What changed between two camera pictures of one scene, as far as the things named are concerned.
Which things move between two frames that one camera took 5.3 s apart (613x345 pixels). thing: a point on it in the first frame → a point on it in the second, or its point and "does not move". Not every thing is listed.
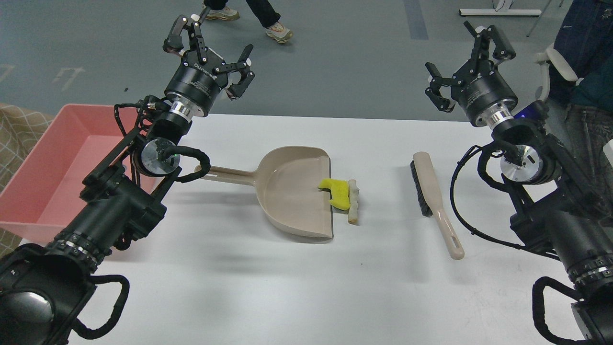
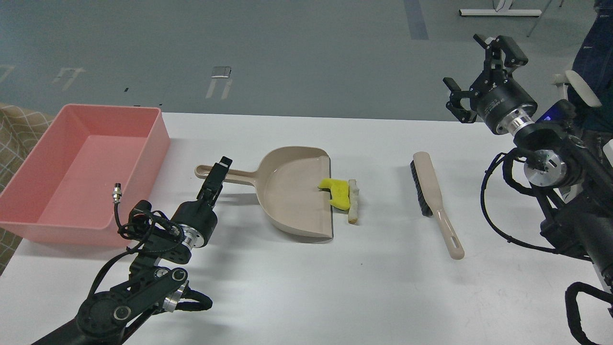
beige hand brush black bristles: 428,186 does not move
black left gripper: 198,79 → 198,219
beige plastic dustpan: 287,179 does not move
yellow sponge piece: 340,191 does not move
